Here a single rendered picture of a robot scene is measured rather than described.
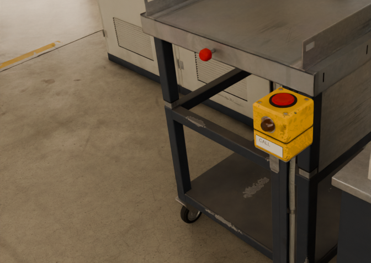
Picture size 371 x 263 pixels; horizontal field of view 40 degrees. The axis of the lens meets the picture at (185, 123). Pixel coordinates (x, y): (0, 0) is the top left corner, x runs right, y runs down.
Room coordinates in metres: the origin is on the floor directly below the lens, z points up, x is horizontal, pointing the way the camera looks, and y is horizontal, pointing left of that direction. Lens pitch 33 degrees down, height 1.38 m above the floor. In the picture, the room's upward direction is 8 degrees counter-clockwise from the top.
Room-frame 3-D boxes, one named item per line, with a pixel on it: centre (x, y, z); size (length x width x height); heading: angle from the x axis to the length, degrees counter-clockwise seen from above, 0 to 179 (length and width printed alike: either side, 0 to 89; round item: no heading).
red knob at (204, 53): (1.18, -0.08, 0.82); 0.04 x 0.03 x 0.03; 128
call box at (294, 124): (0.78, -0.18, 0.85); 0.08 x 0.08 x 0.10; 38
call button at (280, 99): (0.78, -0.18, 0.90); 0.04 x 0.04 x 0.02
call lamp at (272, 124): (0.75, -0.14, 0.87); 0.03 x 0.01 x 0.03; 38
